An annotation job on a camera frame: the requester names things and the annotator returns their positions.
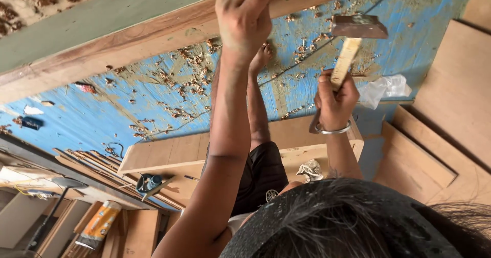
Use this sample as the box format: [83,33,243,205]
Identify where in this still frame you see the person's right hand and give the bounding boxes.
[314,69,360,132]

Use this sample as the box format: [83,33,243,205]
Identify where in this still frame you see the person's left hand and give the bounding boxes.
[215,0,291,60]

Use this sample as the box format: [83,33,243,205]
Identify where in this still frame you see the wooden handled hammer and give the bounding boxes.
[309,13,389,134]

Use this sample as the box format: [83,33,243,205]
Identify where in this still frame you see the long wooden frame beam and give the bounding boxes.
[0,0,386,106]

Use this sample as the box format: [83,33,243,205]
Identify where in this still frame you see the silver bangle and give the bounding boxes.
[315,119,353,135]

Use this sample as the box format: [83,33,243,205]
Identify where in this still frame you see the white plastic bag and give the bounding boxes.
[358,74,413,110]

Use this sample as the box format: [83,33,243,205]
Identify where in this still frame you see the crumpled silver wrapper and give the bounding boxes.
[296,158,325,183]

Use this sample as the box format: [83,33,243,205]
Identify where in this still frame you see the person's leg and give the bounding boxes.
[245,42,274,151]

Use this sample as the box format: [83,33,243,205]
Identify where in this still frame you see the scattered wood shavings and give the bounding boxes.
[104,5,376,139]

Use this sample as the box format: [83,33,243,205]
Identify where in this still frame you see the small plywood board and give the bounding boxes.
[373,121,458,204]

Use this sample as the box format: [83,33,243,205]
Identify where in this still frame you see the black shorts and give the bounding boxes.
[230,141,289,217]

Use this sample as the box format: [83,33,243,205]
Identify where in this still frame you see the large plywood board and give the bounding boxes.
[411,19,491,171]

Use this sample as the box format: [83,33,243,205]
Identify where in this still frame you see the grey-green board panel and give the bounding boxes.
[0,0,220,75]

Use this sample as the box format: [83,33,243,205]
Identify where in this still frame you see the light wooden bench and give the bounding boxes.
[117,115,364,209]

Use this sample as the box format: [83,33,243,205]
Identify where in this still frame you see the long plywood board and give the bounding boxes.
[390,104,491,206]

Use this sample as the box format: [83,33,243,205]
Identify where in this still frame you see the red packet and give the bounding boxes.
[74,82,97,94]

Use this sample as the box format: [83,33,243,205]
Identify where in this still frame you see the stack of wooden strips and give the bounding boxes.
[53,147,185,212]

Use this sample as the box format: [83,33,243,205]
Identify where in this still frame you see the small dark blue box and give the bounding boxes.
[21,116,44,131]

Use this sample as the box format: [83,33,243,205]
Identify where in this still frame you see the orange and white bag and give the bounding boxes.
[74,200,123,250]

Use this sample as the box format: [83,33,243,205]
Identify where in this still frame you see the cluttered wooden shelf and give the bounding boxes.
[0,150,93,258]

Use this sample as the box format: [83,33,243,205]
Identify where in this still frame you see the thin black cable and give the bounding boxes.
[135,0,401,140]

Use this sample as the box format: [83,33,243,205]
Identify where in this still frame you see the coiled wire loop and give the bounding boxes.
[104,142,126,160]

